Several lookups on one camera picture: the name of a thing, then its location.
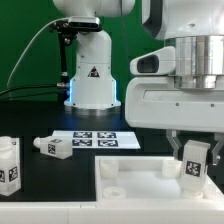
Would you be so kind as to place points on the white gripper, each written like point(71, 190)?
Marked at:
point(154, 102)

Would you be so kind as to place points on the white square table top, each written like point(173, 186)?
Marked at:
point(141, 178)

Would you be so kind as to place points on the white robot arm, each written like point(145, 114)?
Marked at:
point(179, 87)

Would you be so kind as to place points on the white sheet with tags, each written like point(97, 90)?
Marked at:
point(100, 139)

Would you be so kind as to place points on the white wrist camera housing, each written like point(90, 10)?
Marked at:
point(160, 62)

